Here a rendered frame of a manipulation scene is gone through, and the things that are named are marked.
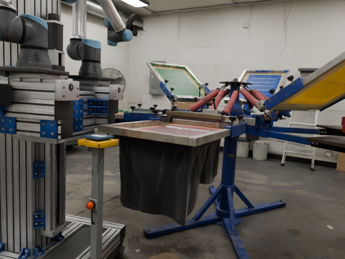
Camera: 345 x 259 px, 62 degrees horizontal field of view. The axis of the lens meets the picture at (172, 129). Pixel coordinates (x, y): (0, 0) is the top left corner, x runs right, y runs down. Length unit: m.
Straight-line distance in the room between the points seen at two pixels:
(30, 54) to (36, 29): 0.11
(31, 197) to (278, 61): 5.11
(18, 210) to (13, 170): 0.23
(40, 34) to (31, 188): 0.82
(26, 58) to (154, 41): 5.82
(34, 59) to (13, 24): 0.16
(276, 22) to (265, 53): 0.58
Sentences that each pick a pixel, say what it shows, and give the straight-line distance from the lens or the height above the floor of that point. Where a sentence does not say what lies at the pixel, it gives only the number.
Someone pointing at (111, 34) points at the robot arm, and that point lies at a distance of 2.17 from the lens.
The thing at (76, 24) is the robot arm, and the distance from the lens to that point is 2.03.
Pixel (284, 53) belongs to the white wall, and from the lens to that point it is 6.01.
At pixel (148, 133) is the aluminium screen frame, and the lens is 1.39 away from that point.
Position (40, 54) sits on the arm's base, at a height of 1.32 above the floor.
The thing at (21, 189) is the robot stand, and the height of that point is 0.61.
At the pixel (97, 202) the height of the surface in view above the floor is 0.66.
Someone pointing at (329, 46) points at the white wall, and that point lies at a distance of 5.96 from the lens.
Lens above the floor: 1.18
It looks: 7 degrees down
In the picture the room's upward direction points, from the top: 3 degrees clockwise
